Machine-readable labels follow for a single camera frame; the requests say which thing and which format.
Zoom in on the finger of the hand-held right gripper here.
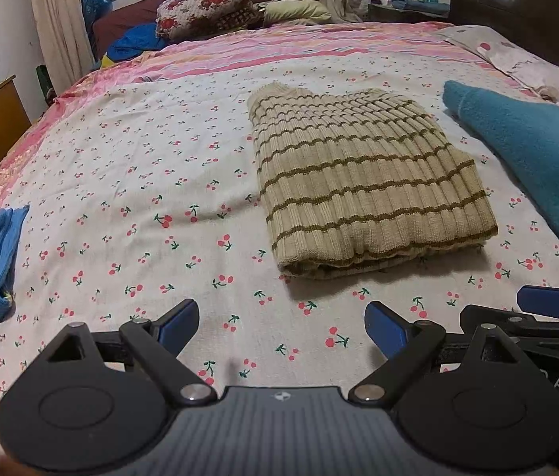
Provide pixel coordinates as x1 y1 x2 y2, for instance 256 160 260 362
459 304 559 358
516 285 559 321

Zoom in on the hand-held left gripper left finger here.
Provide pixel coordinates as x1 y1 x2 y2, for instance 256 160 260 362
42 298 218 405

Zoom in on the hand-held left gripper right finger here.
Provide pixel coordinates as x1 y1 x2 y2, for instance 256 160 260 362
348 300 521 405

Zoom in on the beige striped knit sweater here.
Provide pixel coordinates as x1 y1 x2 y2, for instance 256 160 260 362
247 81 499 281

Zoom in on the teal fleece garment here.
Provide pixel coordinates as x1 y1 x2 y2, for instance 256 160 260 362
443 80 559 263

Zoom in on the bed with cherry print sheet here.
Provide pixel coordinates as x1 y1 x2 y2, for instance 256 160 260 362
0 20 559 457

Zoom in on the pink printed pillow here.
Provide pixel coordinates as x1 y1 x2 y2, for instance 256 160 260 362
433 25 559 120

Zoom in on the dark green object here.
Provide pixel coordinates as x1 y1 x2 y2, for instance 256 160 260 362
36 64 52 107

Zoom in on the blue crumpled cloth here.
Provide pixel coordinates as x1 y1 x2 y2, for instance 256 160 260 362
101 22 168 63

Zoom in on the dark red daybed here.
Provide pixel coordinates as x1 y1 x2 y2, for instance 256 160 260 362
91 0 305 60

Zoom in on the floral red pillow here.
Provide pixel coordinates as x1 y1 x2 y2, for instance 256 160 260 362
155 0 265 40

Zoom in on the blue patterned bag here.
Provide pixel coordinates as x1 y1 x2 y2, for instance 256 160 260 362
78 0 112 25

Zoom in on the pale green pillow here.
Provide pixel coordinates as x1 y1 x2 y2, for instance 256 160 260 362
257 0 332 25

